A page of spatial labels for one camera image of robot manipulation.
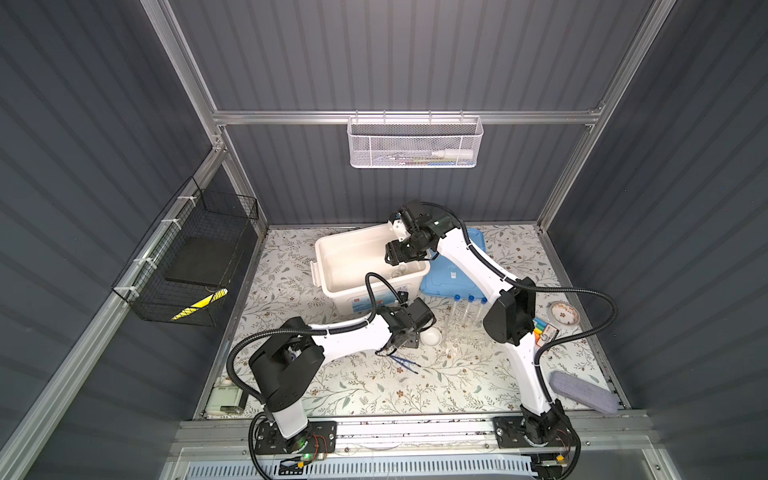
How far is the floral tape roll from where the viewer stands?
955mm

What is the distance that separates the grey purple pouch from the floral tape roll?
19 cm

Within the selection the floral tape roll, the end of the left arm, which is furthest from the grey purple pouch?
the end of the left arm

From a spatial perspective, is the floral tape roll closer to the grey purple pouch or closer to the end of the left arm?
the grey purple pouch

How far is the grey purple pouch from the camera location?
0.77 m
